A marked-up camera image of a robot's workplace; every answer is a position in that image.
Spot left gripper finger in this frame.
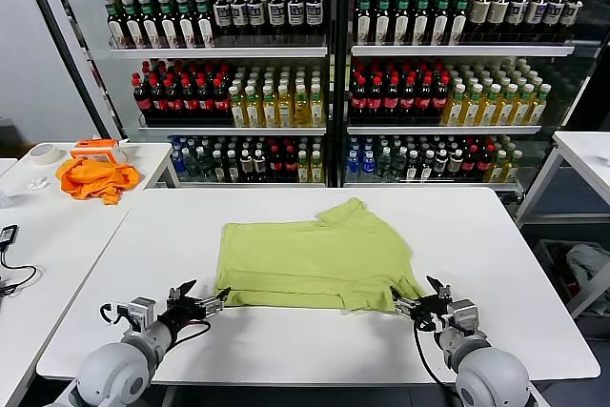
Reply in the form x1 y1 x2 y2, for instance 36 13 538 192
167 279 198 305
197 286 234 318

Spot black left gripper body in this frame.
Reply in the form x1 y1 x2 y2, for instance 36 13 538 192
159 295 208 335

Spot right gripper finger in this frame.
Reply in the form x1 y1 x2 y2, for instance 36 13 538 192
389 285 417 318
425 275 453 305

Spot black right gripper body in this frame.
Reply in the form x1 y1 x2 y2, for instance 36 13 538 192
411 295 455 333

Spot light green T-shirt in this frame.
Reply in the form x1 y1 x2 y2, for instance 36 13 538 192
213 196 429 316

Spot grey plastic crate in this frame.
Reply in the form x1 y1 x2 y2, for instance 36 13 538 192
532 237 610 318

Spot dark bottle beige label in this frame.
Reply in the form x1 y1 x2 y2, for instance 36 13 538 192
253 148 268 183
434 148 449 182
239 148 254 183
469 0 493 39
449 148 464 182
488 0 511 39

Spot white side table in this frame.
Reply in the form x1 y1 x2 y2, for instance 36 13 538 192
0 141 181 211
0 201 133 407
515 130 610 318

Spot red-cap cola bottle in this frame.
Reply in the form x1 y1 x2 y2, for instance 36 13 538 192
270 144 286 183
213 76 232 123
182 75 199 123
149 73 167 123
284 144 299 183
198 76 215 123
399 75 417 123
416 75 434 123
367 75 384 123
132 72 151 123
478 144 495 182
432 75 451 123
350 75 368 123
464 144 479 182
165 74 183 123
383 75 400 123

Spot crumpled orange cloth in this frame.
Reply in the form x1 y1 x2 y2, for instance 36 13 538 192
55 157 143 207

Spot grey crumpled cloth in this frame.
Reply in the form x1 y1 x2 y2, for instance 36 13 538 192
565 243 610 287

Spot white shelf board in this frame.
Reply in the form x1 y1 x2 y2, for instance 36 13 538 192
109 46 330 62
137 126 328 137
347 124 543 136
350 44 577 58

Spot orange and white box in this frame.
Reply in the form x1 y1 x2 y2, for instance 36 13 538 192
70 138 130 165

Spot small black device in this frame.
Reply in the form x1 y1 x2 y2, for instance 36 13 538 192
0 224 20 249

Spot beige masking tape roll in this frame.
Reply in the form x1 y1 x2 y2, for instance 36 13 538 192
29 142 63 168

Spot green-cap dark bottle white label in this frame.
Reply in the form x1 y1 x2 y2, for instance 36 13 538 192
193 0 215 50
105 0 124 50
375 0 394 46
356 0 375 46
451 0 471 46
121 0 141 50
156 0 176 50
395 0 413 46
434 0 453 46
414 0 433 46
174 0 195 50
137 0 158 50

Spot dark bottle blue label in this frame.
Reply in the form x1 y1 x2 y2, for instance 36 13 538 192
559 0 585 39
543 0 567 39
213 0 232 39
525 0 549 39
248 0 267 39
506 0 529 39
304 0 323 39
267 0 286 39
286 0 305 39
230 0 249 39

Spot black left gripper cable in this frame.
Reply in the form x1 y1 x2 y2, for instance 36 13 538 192
173 320 214 347

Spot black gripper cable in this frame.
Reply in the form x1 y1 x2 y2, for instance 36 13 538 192
173 320 214 347
413 318 459 387

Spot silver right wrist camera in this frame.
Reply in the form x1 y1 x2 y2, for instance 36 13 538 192
447 298 480 336

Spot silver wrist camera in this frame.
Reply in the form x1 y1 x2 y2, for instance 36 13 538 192
447 298 480 336
127 296 158 333

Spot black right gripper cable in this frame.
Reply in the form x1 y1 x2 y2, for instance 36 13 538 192
413 318 459 387

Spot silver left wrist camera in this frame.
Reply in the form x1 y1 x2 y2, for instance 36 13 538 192
127 296 158 333

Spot black left camera cable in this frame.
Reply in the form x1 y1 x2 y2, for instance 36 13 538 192
98 300 131 326

